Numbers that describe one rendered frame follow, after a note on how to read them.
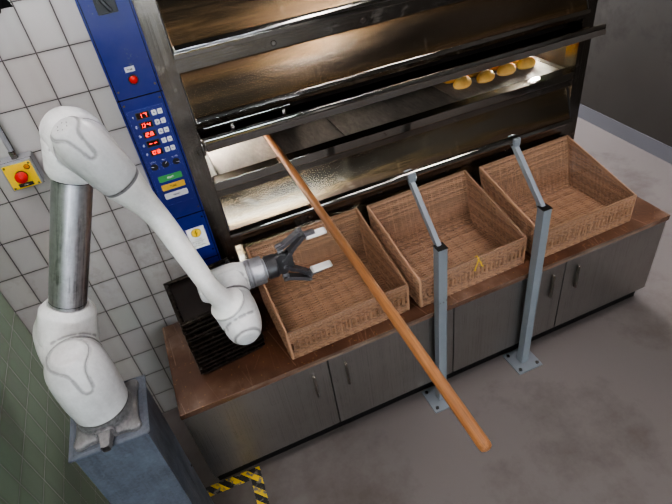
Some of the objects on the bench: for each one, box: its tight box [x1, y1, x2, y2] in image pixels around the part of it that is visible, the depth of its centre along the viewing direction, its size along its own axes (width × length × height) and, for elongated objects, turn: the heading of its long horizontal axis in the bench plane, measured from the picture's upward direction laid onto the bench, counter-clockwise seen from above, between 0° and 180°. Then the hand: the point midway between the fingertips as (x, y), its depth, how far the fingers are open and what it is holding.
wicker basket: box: [245, 208, 410, 360], centre depth 227 cm, size 49×56×28 cm
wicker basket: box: [479, 135, 637, 258], centre depth 254 cm, size 49×56×28 cm
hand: (325, 247), depth 167 cm, fingers open, 13 cm apart
